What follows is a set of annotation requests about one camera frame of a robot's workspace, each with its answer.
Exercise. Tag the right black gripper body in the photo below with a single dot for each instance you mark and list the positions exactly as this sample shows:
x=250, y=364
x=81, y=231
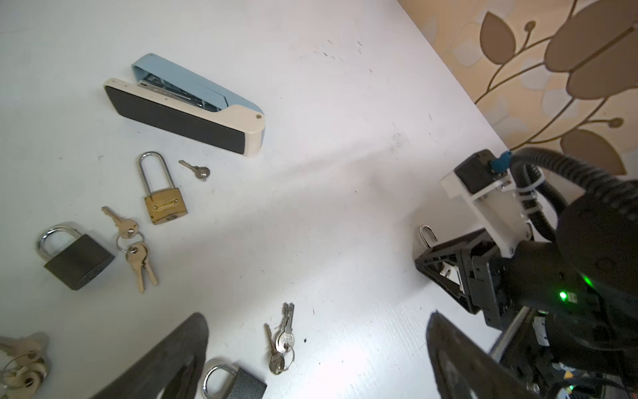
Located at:
x=484, y=273

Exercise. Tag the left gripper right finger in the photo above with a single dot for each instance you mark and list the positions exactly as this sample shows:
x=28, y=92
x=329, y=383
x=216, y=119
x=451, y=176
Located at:
x=464, y=370

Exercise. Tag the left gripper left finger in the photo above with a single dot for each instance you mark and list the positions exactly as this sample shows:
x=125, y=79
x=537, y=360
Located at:
x=171, y=369

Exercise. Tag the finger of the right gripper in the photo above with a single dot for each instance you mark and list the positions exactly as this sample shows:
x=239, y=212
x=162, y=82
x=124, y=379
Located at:
x=443, y=265

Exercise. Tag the black padlock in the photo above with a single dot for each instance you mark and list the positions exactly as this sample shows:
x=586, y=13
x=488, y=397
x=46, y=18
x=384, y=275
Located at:
x=77, y=264
x=427, y=236
x=243, y=384

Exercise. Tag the keys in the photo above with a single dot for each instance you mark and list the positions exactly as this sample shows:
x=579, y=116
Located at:
x=281, y=344

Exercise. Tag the brass padlock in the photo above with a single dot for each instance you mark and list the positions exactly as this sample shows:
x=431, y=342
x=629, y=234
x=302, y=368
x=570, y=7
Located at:
x=163, y=205

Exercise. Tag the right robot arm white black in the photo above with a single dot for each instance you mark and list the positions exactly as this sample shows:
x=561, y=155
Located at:
x=552, y=267

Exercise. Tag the brass padlock key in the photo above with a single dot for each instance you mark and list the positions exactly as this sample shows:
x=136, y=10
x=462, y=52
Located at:
x=202, y=173

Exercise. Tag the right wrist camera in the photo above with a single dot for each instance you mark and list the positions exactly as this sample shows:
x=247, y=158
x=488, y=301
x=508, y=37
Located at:
x=491, y=196

